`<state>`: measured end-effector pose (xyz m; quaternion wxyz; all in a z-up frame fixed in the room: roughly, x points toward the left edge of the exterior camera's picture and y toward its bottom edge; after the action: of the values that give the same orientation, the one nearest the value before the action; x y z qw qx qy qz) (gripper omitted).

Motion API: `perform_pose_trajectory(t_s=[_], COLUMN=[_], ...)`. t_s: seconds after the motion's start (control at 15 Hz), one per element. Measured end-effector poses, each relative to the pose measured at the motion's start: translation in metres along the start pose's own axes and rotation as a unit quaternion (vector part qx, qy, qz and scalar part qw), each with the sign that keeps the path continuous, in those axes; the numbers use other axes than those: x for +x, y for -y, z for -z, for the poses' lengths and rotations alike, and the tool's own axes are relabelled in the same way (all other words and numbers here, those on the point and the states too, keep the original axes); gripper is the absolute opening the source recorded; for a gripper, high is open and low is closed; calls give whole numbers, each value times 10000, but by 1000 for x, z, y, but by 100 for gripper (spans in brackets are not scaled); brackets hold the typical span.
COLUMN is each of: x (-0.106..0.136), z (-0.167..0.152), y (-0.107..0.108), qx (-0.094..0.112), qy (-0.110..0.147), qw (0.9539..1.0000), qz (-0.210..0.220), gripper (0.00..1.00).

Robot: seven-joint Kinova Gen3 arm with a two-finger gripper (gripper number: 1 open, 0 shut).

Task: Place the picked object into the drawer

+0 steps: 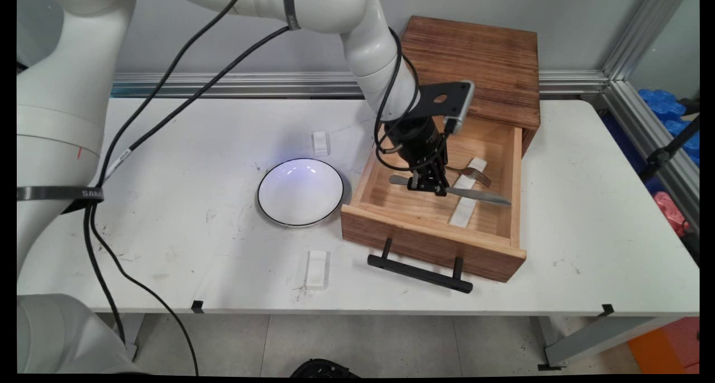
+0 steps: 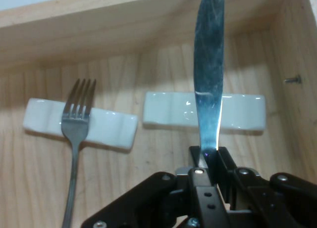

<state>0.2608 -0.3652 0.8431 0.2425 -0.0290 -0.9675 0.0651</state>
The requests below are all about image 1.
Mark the red plastic bag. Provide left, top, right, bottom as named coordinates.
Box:
left=652, top=191, right=690, bottom=238

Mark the blue bubble wrap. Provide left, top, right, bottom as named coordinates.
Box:
left=638, top=89, right=700, bottom=169

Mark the black tripod stand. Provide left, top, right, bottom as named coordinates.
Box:
left=638, top=98, right=700, bottom=183

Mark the grey table leg with foot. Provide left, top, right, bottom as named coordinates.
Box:
left=537, top=315, right=685, bottom=371

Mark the white bowl with black rim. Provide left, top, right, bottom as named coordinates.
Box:
left=257, top=157, right=345, bottom=228

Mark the black velcro strap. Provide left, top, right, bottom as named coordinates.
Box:
left=282, top=0, right=302, bottom=31
left=17, top=186, right=104, bottom=214

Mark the dark wooden cabinet housing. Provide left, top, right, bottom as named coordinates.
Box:
left=378, top=16, right=541, bottom=155

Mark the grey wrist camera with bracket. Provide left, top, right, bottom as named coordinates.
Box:
left=411, top=80, right=475, bottom=135

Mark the black drawer handle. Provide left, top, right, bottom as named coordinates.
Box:
left=367, top=237, right=474, bottom=294

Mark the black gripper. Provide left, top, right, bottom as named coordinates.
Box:
left=384, top=115, right=450, bottom=198

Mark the silver fork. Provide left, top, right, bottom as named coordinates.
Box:
left=447, top=167, right=493, bottom=189

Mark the horizontal aluminium frame rail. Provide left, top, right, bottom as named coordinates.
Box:
left=111, top=70, right=609, bottom=100

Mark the silver butter knife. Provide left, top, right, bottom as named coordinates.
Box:
left=389, top=174, right=512, bottom=207

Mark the black object on floor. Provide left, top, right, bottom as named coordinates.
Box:
left=289, top=358, right=361, bottom=378

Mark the orange box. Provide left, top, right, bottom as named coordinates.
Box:
left=627, top=316, right=700, bottom=374

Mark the light wooden drawer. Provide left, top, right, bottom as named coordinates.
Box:
left=341, top=104, right=527, bottom=284

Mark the black power cable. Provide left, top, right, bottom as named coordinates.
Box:
left=83, top=0, right=249, bottom=375

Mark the plain grey table leg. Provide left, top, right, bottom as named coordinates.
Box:
left=115, top=313, right=145, bottom=361

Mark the side aluminium frame rail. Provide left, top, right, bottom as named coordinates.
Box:
left=600, top=80, right=700, bottom=233

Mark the upright aluminium frame post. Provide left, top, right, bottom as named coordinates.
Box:
left=600, top=0, right=690, bottom=82

